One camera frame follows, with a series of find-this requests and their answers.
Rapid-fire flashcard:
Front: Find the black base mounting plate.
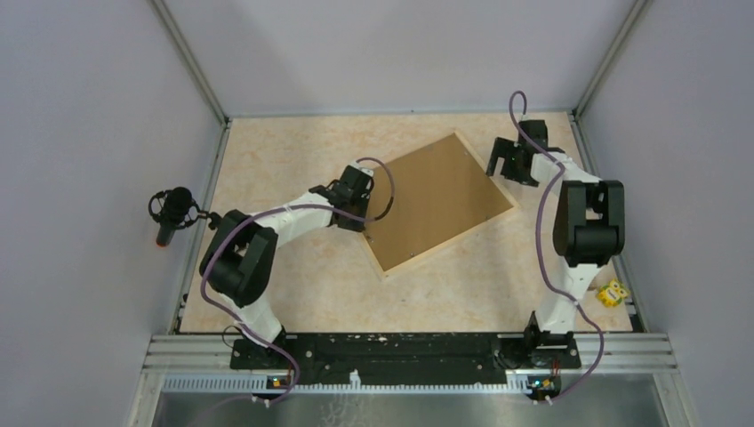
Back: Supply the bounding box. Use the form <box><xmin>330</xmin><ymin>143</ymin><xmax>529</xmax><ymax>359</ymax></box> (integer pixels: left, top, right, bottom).
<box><xmin>229</xmin><ymin>333</ymin><xmax>582</xmax><ymax>386</ymax></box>

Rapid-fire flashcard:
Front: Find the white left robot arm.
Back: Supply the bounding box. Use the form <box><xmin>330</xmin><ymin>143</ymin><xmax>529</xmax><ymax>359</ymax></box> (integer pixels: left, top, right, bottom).
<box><xmin>199</xmin><ymin>163</ymin><xmax>374</xmax><ymax>368</ymax></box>

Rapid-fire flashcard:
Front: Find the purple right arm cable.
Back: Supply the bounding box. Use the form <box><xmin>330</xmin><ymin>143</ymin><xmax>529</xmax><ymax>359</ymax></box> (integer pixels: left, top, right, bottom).
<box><xmin>508</xmin><ymin>90</ymin><xmax>606</xmax><ymax>404</ymax></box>

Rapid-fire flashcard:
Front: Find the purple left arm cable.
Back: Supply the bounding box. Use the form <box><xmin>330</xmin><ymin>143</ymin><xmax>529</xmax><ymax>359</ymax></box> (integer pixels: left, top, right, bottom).
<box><xmin>200</xmin><ymin>157</ymin><xmax>396</xmax><ymax>407</ymax></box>

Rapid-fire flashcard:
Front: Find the aluminium front rail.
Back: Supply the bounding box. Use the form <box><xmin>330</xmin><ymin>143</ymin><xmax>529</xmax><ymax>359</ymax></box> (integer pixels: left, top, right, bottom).
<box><xmin>128</xmin><ymin>333</ymin><xmax>687</xmax><ymax>426</ymax></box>

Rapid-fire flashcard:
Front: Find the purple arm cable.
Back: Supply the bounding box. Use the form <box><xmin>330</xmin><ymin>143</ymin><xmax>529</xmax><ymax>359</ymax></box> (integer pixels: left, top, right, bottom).
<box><xmin>200</xmin><ymin>157</ymin><xmax>396</xmax><ymax>407</ymax></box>
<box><xmin>508</xmin><ymin>90</ymin><xmax>606</xmax><ymax>404</ymax></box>

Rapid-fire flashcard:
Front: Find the small yellow object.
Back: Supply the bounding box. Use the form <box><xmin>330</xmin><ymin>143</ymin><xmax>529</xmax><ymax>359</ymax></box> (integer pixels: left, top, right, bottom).
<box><xmin>596</xmin><ymin>279</ymin><xmax>630</xmax><ymax>308</ymax></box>

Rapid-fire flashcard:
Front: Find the brown cardboard backing board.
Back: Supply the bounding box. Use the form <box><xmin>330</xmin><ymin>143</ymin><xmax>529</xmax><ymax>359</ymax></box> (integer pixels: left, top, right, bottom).
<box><xmin>362</xmin><ymin>133</ymin><xmax>515</xmax><ymax>273</ymax></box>

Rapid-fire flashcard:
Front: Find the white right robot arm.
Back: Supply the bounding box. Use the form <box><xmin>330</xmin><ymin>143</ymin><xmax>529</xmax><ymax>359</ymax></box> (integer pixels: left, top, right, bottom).
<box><xmin>486</xmin><ymin>119</ymin><xmax>625</xmax><ymax>367</ymax></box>

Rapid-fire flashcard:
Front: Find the light wooden picture frame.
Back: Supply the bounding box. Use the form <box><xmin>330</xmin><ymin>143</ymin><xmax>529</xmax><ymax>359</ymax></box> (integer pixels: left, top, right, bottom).
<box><xmin>360</xmin><ymin>131</ymin><xmax>521</xmax><ymax>280</ymax></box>

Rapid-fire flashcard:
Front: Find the black microphone on stand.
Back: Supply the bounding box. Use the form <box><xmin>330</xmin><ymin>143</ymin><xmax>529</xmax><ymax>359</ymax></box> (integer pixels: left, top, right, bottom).
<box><xmin>148</xmin><ymin>187</ymin><xmax>221</xmax><ymax>247</ymax></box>

